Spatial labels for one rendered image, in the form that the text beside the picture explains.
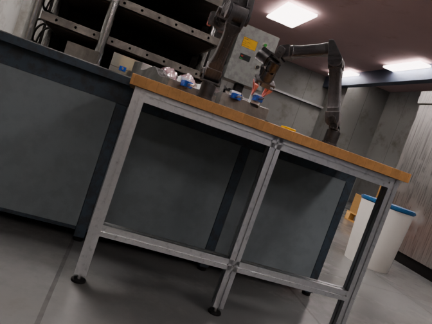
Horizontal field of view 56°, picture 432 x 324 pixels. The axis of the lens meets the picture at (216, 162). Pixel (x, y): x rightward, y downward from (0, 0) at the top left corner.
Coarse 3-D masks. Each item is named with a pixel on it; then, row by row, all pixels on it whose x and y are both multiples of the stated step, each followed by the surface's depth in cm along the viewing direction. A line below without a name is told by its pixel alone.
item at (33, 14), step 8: (32, 0) 240; (40, 0) 240; (56, 0) 303; (32, 8) 239; (40, 8) 242; (56, 8) 304; (32, 16) 240; (24, 24) 241; (32, 24) 241; (24, 32) 240; (32, 32) 243; (48, 32) 305; (208, 32) 335; (48, 40) 306; (200, 56) 337; (200, 64) 337
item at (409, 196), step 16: (416, 128) 479; (416, 144) 471; (400, 160) 487; (416, 160) 463; (416, 176) 455; (400, 192) 470; (416, 192) 448; (416, 208) 441; (416, 224) 434; (416, 240) 427; (400, 256) 446; (416, 256) 421; (416, 272) 420
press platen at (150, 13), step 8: (64, 0) 304; (120, 0) 257; (128, 8) 259; (136, 8) 260; (144, 8) 261; (144, 16) 264; (152, 16) 263; (160, 16) 264; (168, 24) 266; (176, 24) 270; (184, 24) 269; (184, 32) 270; (192, 32) 274; (200, 32) 272; (208, 40) 275; (216, 40) 276
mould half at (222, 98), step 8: (216, 88) 228; (224, 96) 200; (224, 104) 201; (232, 104) 202; (240, 104) 203; (248, 104) 204; (248, 112) 205; (256, 112) 206; (264, 112) 207; (264, 120) 208
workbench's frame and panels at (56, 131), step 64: (0, 64) 172; (64, 64) 178; (0, 128) 176; (64, 128) 183; (192, 128) 197; (0, 192) 180; (64, 192) 187; (128, 192) 195; (192, 192) 202; (320, 192) 220; (256, 256) 217; (320, 256) 227
